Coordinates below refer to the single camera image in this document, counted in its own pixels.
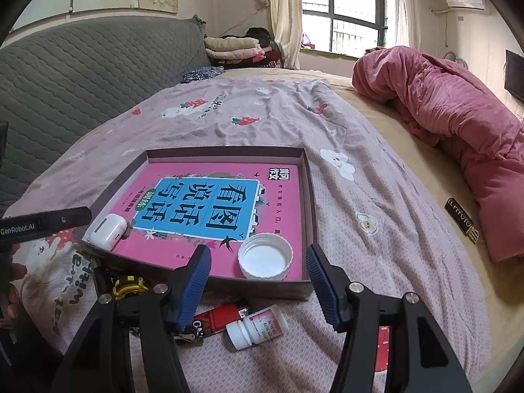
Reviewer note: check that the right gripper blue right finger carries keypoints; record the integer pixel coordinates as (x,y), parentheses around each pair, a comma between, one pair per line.
(329,283)

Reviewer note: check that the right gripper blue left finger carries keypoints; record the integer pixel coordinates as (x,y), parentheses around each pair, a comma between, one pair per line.
(187,284)

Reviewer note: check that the red lighter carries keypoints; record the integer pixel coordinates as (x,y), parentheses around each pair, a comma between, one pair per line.
(214,321)

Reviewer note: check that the black key fob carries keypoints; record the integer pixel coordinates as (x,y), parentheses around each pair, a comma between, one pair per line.
(191,334)

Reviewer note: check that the yellow black wrist watch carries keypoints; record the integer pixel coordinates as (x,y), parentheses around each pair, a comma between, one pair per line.
(115,282)

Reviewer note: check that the white pill bottle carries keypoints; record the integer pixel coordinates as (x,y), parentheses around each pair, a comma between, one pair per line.
(256,328)

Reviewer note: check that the person's left hand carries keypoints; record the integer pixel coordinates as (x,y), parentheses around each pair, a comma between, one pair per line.
(10,296)

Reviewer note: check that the white plastic jar lid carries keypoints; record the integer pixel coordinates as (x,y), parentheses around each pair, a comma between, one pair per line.
(265,256)

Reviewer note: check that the pink and blue book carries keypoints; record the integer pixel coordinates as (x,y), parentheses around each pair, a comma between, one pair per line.
(172,207)

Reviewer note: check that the white earbuds case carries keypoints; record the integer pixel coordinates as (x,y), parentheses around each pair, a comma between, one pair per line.
(108,232)

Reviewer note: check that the grey cardboard box tray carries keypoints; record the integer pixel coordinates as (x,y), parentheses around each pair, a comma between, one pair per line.
(284,289)

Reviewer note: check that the black mattress brand label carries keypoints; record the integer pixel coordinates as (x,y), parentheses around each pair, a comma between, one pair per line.
(462,219)

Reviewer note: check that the grey quilted headboard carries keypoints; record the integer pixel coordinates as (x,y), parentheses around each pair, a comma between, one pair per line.
(60,83)

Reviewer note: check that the dark patterned cloth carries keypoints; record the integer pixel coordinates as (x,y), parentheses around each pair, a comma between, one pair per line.
(201,74)

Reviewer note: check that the pink rolled quilt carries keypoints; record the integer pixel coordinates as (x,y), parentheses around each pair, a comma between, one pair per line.
(445,105)

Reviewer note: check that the stack of folded clothes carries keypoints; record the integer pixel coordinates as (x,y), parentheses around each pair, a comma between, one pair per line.
(255,49)

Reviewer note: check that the cream window curtain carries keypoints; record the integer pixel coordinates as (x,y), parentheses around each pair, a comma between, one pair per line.
(286,19)

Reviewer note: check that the white air conditioner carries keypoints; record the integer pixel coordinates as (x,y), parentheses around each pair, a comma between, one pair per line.
(476,5)

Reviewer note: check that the wall mounted television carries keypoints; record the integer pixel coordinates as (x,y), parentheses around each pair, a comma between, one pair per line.
(514,75)

